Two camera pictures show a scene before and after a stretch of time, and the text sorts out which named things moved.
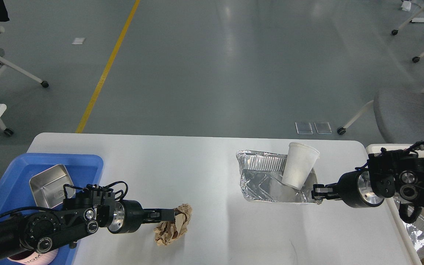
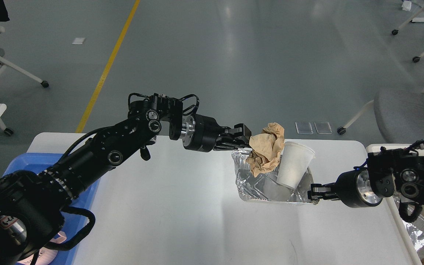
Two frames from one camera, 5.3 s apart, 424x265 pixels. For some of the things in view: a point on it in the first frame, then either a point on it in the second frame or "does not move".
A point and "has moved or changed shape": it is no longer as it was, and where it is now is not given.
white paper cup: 300,161 has moved or changed shape
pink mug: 34,258 does not move
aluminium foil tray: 261,175 does not move
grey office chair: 409,115 does not move
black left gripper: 125,216 to 200,133
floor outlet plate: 304,128 does not move
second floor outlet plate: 323,127 does not move
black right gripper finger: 332,188 does not move
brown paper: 166,231 to 266,147
